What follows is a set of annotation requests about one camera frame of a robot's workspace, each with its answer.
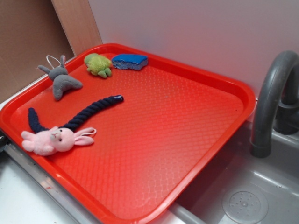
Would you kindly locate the red plastic tray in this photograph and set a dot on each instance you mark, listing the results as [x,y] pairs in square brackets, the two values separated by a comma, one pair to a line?
[147,149]

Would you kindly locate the blue sponge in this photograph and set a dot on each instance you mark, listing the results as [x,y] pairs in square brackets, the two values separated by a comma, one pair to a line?
[129,61]

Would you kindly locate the green plush turtle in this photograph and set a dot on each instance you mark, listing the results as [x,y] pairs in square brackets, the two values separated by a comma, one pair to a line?
[98,65]

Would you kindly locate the gray plush bunny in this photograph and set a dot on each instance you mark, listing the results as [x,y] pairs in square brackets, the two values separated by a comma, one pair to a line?
[62,82]

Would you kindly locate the pink plush bunny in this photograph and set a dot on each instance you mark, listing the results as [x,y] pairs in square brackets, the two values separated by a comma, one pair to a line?
[55,140]

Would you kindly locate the wooden board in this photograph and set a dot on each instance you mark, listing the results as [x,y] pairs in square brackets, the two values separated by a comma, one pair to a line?
[78,23]

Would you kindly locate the gray plastic sink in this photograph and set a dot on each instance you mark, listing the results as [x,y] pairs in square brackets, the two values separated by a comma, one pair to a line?
[238,188]

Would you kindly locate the gray plastic faucet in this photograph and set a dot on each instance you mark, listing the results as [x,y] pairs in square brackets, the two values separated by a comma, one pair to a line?
[277,107]

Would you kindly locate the brown cardboard panel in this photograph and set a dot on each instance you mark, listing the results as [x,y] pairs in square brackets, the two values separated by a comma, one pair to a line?
[29,31]

